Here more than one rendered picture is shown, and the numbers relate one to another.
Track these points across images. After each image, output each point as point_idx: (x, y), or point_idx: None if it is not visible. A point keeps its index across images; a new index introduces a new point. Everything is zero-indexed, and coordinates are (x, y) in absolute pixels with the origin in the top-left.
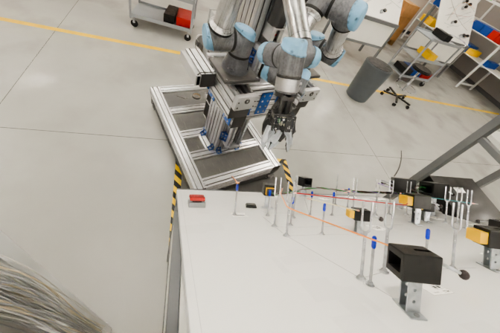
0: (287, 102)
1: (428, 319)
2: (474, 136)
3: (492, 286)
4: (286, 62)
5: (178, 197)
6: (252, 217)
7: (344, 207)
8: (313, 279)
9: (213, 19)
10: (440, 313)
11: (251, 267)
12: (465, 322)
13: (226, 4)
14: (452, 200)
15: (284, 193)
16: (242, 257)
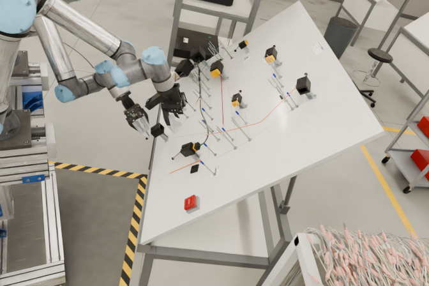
0: (179, 89)
1: (316, 93)
2: (178, 7)
3: (293, 69)
4: (163, 69)
5: (170, 228)
6: (219, 163)
7: (236, 103)
8: (295, 124)
9: None
10: (311, 89)
11: (288, 148)
12: (316, 84)
13: (6, 75)
14: (215, 52)
15: (208, 135)
16: (278, 153)
